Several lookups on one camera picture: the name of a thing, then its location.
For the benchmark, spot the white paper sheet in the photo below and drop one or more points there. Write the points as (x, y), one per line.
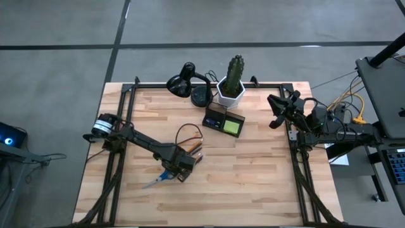
(341, 161)

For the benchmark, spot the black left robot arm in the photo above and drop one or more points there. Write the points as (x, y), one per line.
(142, 141)

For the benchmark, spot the black aluminium table frame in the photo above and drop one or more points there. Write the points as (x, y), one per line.
(152, 85)

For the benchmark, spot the black mesh desk organizer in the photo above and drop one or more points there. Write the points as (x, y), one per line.
(218, 111)

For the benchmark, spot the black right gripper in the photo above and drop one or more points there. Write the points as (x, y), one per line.
(291, 109)

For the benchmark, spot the black gooseneck desk lamp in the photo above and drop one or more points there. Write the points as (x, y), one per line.
(180, 85)

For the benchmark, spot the black stand beam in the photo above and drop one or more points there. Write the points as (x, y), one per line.
(335, 151)

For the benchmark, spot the small caster wheel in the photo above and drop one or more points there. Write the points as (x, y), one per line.
(376, 198)

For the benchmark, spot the backlit keyboard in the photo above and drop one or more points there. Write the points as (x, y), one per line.
(397, 164)

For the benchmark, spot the black pole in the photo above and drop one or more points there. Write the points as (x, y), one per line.
(387, 52)

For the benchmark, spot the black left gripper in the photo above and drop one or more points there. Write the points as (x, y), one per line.
(178, 161)

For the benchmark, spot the dark grey flat panel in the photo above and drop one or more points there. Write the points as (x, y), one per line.
(386, 95)

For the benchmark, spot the black device with blue light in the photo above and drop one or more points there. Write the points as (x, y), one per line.
(9, 139)

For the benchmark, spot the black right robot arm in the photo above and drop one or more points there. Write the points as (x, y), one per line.
(348, 131)

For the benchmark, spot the green cactus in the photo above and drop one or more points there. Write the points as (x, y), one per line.
(234, 73)

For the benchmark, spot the black power adapter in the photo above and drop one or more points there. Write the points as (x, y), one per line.
(341, 114)

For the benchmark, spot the black pen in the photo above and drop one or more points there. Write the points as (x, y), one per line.
(199, 150)
(197, 147)
(200, 157)

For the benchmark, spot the green sticky note pad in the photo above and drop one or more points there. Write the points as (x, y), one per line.
(231, 127)

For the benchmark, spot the grey metal stand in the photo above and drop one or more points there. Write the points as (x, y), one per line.
(19, 153)

